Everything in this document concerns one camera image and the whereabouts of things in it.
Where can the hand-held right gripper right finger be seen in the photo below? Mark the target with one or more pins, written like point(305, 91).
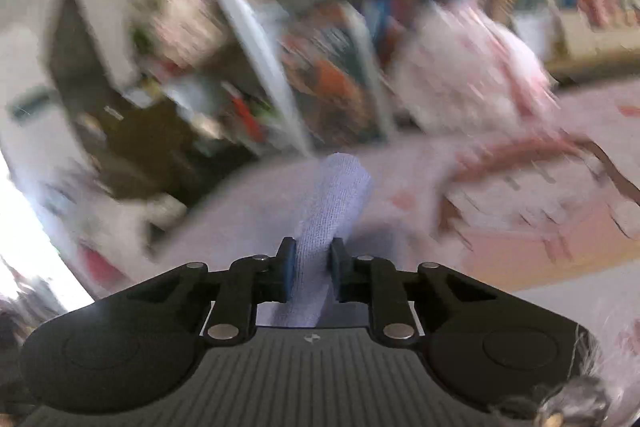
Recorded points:
point(337, 279)

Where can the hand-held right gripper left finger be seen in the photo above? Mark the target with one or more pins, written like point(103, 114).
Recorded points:
point(288, 274)

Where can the lavender fleece garment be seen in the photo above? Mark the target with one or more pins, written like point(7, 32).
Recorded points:
point(330, 207)

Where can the orange red tube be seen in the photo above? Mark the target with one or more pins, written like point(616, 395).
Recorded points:
point(246, 119)

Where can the pink printed desk mat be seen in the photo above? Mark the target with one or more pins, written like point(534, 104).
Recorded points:
point(500, 227)

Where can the dragon cover book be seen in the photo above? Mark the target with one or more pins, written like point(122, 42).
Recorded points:
point(330, 77)

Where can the white plush bunny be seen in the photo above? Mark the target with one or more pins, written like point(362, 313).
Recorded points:
point(465, 67)

